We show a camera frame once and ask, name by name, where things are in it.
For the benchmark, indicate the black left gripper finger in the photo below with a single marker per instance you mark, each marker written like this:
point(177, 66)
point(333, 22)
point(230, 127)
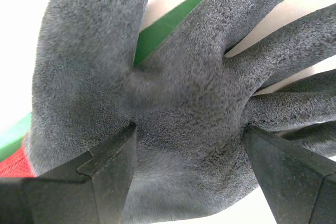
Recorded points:
point(294, 182)
point(78, 195)

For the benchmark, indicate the green tape strip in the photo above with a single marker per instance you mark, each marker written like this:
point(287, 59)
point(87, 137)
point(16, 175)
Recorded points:
point(162, 30)

